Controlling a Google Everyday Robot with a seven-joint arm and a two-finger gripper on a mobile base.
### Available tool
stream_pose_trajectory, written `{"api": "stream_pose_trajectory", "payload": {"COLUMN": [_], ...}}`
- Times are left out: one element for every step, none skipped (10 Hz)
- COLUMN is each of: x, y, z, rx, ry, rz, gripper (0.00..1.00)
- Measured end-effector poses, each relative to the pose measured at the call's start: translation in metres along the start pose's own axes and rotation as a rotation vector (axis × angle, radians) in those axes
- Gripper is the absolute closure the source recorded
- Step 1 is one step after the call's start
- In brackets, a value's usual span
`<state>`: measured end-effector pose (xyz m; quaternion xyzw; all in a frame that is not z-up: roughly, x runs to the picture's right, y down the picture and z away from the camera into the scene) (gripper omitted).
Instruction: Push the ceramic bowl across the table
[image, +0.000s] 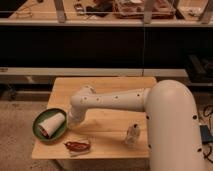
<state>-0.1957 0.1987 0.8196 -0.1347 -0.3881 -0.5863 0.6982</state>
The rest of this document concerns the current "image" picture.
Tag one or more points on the green ceramic bowl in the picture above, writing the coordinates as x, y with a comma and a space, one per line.
44, 115

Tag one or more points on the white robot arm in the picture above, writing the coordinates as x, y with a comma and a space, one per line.
174, 136

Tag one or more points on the wooden table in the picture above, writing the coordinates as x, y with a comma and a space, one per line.
105, 129

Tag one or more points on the clear plastic bottle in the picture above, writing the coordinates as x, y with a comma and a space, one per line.
132, 136

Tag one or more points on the white paper cup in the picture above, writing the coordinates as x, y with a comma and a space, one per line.
51, 124

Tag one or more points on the red chili pepper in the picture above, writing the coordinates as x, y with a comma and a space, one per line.
77, 146

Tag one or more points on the wire basket with items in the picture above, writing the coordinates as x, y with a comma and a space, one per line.
162, 9

